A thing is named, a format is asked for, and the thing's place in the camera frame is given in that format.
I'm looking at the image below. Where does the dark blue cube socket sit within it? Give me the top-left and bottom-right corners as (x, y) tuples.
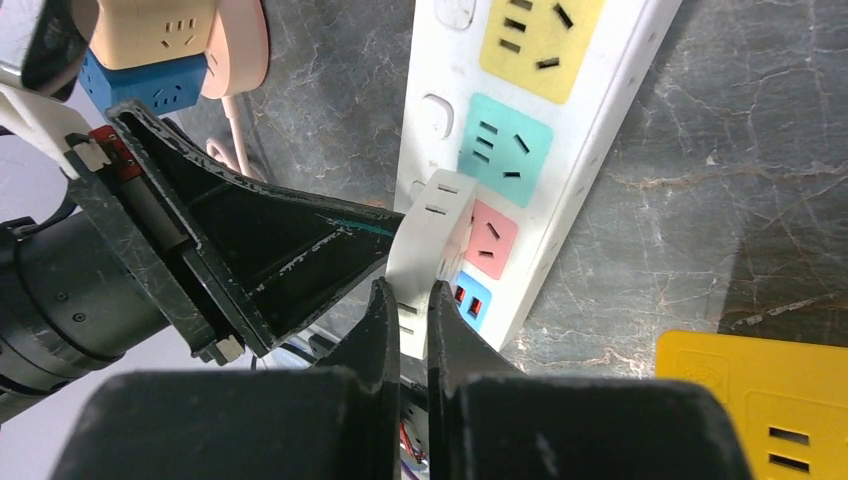
(78, 51), (207, 117)

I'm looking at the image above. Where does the pink round socket base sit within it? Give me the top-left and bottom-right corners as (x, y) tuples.
(201, 0), (269, 100)

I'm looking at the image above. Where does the beige cube socket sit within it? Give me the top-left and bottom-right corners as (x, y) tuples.
(89, 0), (218, 70)

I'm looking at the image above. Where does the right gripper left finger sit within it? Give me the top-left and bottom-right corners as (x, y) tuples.
(53, 279), (400, 479)

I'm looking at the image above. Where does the pink coiled cable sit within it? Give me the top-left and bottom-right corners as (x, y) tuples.
(205, 96), (266, 184)

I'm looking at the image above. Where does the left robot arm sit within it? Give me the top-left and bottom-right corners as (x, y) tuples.
(1, 1), (402, 420)

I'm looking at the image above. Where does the long white power strip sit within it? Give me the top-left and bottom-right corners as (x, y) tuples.
(394, 0), (680, 349)

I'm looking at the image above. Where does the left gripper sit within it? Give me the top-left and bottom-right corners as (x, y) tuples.
(65, 100), (402, 366)

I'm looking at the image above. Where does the white plug adapter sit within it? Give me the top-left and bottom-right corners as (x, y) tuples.
(386, 169), (478, 360)

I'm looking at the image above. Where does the yellow cube socket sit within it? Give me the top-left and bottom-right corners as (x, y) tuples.
(655, 331), (847, 479)

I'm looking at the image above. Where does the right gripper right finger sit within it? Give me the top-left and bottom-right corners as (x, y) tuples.
(427, 281), (751, 479)

